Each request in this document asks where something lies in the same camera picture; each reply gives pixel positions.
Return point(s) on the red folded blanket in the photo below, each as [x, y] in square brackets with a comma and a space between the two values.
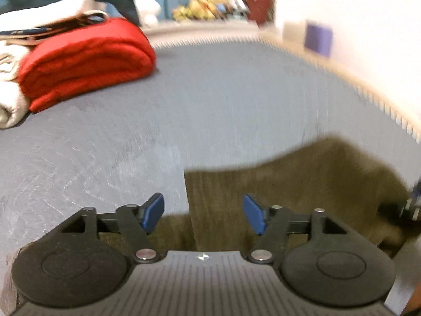
[84, 60]

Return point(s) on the yellow bear plush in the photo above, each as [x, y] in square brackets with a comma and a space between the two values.
[203, 10]

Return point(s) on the white plush toy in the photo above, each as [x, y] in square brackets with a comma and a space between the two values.
[148, 12]

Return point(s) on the purple yoga mat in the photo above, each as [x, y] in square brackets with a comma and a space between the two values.
[318, 38]

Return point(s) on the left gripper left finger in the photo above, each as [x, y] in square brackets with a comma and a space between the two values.
[88, 256]

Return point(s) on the dark red cushion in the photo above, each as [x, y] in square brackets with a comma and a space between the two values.
[260, 0]

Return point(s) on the grey bed sheet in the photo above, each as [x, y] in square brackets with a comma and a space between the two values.
[208, 105]

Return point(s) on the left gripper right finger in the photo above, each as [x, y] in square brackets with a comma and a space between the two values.
[320, 258]

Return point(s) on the white beige folded blanket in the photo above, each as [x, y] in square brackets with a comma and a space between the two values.
[21, 31]

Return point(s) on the brown corduroy pants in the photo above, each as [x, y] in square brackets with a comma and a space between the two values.
[204, 188]

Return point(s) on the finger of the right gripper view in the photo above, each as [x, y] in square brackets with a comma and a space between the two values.
[406, 211]

